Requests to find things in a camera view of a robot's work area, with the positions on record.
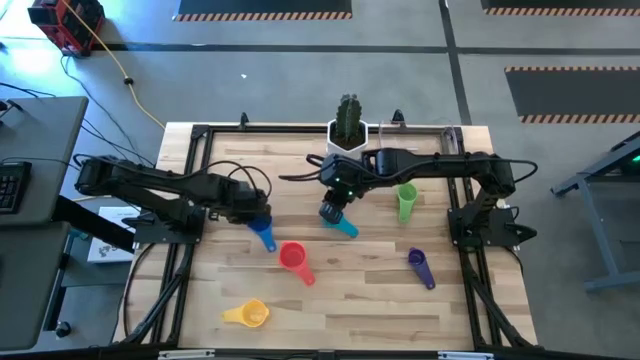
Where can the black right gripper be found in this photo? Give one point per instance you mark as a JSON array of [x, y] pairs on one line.
[[332, 212]]

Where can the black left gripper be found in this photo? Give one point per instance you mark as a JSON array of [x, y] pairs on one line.
[[245, 205]]

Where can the teal measuring cup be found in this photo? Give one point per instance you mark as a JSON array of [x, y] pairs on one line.
[[346, 228]]

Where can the blue measuring cup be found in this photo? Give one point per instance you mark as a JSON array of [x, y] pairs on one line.
[[264, 231]]

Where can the red measuring cup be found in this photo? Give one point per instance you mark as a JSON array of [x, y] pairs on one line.
[[292, 256]]

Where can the green measuring cup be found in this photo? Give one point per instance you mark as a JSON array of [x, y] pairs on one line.
[[407, 200]]

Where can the purple measuring cup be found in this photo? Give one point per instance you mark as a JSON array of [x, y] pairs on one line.
[[416, 258]]

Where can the yellow measuring cup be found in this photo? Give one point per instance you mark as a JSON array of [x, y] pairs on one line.
[[252, 313]]

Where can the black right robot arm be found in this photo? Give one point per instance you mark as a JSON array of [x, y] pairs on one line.
[[440, 162]]

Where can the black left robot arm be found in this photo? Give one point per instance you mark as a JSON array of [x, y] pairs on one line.
[[150, 182]]

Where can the clear plastic basket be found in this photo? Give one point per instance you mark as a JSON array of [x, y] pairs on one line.
[[395, 132]]

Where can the white hexagonal plant pot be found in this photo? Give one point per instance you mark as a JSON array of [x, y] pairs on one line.
[[333, 142]]

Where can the black table clamp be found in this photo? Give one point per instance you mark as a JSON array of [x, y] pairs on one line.
[[244, 120], [398, 117]]

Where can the green cactus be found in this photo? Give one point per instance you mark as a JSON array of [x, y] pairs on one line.
[[348, 117]]

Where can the white printed paper sheet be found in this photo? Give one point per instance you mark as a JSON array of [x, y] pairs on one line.
[[107, 251]]

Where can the black desk support bar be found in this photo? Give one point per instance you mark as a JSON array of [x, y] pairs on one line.
[[95, 226]]

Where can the black hazard-striped floor mat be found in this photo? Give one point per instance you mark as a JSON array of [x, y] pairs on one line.
[[560, 4], [575, 92], [260, 6]]

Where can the grey desk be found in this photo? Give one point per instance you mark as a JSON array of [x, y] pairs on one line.
[[40, 130]]

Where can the black caster wheel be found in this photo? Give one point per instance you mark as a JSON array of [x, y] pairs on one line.
[[63, 329]]

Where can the black keyboard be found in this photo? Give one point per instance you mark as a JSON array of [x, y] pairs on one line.
[[12, 185]]

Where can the red and black tool case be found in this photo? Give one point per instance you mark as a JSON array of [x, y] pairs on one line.
[[75, 25]]

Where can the black aluminium rig frame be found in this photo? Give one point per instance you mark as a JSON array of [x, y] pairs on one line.
[[280, 129]]

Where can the silver metal bracket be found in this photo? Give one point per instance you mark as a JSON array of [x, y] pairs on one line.
[[465, 356], [185, 354]]

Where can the grey metal table frame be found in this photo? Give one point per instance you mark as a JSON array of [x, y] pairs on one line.
[[598, 235]]

